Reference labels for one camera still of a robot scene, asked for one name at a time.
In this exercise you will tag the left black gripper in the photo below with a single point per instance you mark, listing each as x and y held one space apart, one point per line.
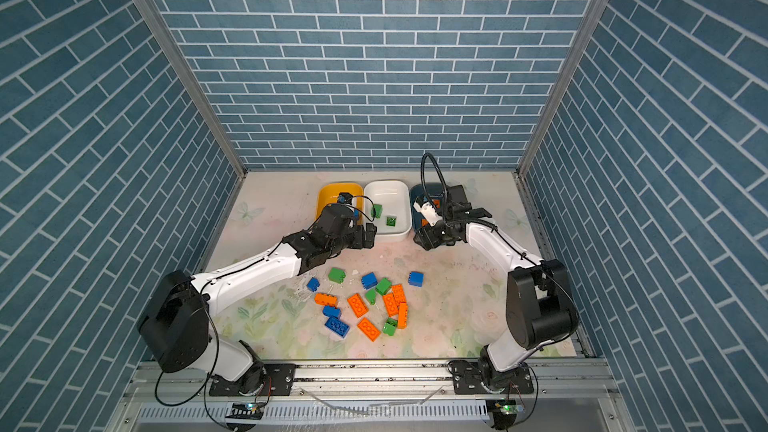
359 240

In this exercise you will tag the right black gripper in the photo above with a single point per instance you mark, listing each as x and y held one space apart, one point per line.
427 239

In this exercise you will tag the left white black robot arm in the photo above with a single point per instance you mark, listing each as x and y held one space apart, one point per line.
177 323

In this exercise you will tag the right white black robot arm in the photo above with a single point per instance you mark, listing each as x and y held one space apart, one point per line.
539 310

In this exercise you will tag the yellow plastic container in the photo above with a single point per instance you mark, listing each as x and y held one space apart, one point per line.
330 193

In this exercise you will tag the dark teal plastic container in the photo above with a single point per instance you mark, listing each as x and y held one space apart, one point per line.
417 195

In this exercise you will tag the white plastic container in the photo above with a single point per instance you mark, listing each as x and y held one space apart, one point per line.
393 195

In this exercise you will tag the small blue lego far left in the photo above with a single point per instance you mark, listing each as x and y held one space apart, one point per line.
313 284

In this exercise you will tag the small blue lego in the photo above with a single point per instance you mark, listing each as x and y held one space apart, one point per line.
331 311
313 284

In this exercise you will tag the orange lego centre left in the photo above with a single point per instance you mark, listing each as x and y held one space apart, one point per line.
357 305

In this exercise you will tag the orange lego centre upper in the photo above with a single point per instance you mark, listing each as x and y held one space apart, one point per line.
399 293

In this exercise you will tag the small blue lego lower left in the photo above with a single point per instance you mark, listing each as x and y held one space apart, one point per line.
331 311

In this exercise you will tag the orange lego standing right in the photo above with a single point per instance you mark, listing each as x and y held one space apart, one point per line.
402 316

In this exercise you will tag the orange lego centre lower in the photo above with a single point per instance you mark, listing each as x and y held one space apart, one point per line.
391 304

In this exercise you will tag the large blue lego bottom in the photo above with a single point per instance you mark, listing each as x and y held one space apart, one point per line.
338 327

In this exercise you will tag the orange lego bottom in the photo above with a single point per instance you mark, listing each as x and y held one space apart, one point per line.
368 329

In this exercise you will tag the green lego bottom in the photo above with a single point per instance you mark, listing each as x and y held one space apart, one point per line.
390 326

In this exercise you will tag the white vent grille strip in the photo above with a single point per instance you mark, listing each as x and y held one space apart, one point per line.
307 413

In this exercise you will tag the right circuit board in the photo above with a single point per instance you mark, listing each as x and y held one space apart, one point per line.
504 414

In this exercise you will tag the circuit board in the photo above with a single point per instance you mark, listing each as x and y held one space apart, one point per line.
245 411
504 414

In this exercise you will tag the left circuit board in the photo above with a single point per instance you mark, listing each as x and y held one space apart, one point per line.
245 411

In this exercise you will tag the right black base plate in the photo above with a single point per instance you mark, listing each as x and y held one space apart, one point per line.
475 378

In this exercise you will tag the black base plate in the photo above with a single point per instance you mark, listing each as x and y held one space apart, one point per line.
475 378
282 379

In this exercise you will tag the aluminium front rail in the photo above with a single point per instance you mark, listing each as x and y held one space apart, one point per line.
557 378

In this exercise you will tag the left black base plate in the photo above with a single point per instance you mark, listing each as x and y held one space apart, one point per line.
282 379

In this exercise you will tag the left aluminium corner post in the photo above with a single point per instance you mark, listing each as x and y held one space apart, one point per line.
170 48

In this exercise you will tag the aluminium corner post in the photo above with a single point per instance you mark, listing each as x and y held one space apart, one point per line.
170 48
591 18

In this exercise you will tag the right aluminium corner post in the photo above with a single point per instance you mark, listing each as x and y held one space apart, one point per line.
591 18

